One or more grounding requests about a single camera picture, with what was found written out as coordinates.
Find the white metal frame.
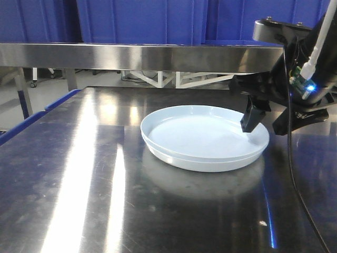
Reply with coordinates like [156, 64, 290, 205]
[121, 70, 237, 90]

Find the right blue plastic bin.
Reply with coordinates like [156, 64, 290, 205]
[205, 0, 329, 45]

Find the stainless steel shelf rail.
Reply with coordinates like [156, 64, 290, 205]
[1, 43, 283, 73]

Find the white usb cable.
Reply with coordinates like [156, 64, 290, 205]
[301, 0, 337, 80]

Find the blue side crate rim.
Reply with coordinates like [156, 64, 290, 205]
[1, 89, 81, 145]

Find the steel table leg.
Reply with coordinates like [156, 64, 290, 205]
[14, 67, 33, 119]

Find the middle blue plastic bin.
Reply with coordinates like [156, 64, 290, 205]
[76, 1, 208, 45]

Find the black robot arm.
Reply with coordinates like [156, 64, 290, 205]
[229, 1, 336, 135]

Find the black cable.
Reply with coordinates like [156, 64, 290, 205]
[283, 36, 331, 253]

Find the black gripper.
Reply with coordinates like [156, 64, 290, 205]
[229, 72, 336, 135]

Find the pale blue plate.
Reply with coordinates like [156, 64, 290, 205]
[140, 105, 270, 162]
[142, 135, 270, 172]

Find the blue plastic bin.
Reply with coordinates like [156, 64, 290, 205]
[205, 0, 329, 45]
[1, 1, 82, 43]
[76, 1, 208, 45]

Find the left blue plastic bin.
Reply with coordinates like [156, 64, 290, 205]
[1, 1, 82, 43]

